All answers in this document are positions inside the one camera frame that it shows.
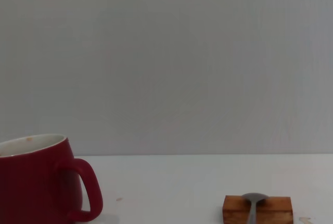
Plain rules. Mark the red ceramic coffee cup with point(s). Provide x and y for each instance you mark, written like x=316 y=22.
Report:
x=26 y=182

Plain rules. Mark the dark brown wooden block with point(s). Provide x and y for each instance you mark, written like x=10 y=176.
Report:
x=234 y=208

